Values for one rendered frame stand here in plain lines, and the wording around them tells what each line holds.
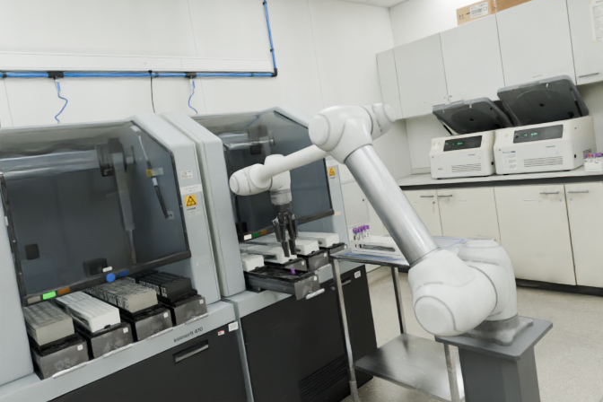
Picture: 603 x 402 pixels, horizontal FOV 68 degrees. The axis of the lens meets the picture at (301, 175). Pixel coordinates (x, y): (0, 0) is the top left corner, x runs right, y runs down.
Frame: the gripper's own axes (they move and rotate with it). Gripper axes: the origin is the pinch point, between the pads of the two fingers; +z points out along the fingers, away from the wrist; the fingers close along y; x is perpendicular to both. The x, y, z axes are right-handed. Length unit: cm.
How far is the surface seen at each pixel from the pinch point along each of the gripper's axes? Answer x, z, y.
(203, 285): -20.4, 8.8, 33.1
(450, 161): -48, -14, -225
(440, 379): 43, 64, -36
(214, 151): -20, -47, 17
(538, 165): 21, -5, -227
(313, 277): 13.4, 11.6, 0.2
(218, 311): -11.4, 18.8, 32.8
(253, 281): -15.6, 13.2, 11.0
